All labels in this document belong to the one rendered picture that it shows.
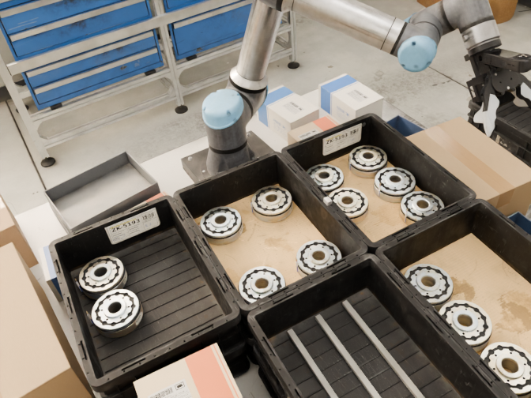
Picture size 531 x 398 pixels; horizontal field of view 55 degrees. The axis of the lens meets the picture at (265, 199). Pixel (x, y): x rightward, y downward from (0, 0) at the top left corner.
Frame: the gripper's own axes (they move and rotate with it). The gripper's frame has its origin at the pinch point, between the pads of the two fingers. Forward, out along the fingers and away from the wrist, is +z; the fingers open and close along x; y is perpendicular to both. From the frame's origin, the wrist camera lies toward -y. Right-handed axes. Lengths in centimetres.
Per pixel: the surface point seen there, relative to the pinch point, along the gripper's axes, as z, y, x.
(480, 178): 10.0, 15.7, 1.7
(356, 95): -25, 61, 3
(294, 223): 5, 26, 49
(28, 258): -9, 55, 114
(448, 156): 2.4, 23.4, 3.1
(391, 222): 12.3, 18.2, 27.7
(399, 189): 5.7, 20.3, 21.6
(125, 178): -22, 66, 83
